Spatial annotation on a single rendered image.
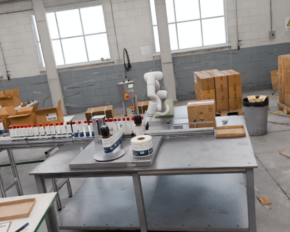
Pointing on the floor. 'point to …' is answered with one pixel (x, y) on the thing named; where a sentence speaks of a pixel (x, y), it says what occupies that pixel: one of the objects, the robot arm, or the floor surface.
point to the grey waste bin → (256, 120)
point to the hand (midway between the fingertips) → (147, 128)
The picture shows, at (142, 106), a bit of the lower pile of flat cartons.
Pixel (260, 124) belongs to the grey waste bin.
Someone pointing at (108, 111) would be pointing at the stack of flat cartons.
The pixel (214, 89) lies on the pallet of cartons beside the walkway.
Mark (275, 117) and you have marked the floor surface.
